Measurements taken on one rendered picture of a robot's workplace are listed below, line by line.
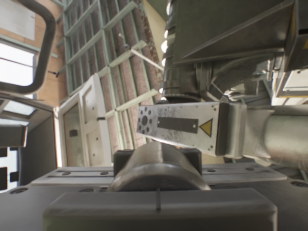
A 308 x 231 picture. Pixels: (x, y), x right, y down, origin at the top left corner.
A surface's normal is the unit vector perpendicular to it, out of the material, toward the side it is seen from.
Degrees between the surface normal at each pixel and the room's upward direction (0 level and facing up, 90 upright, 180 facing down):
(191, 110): 157
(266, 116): 138
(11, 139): 90
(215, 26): 180
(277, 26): 90
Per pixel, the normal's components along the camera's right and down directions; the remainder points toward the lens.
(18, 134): 0.82, 0.04
